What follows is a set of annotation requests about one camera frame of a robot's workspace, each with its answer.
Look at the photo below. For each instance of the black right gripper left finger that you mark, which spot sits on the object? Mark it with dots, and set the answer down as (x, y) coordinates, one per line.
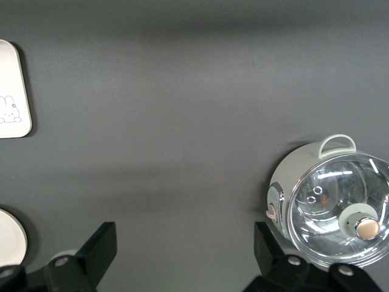
(91, 261)

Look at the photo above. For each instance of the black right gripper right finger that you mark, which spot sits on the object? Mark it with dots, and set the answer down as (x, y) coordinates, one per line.
(273, 267)

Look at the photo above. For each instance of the round beige plate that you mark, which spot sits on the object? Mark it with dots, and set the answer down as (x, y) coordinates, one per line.
(9, 237)

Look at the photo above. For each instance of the beige rabbit print tray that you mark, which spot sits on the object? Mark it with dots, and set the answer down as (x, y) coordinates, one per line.
(12, 91)

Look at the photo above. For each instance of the pale green electric pot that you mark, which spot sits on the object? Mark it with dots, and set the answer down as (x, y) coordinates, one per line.
(282, 173)

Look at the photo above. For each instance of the glass pot lid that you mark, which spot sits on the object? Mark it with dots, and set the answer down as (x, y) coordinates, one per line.
(334, 182)

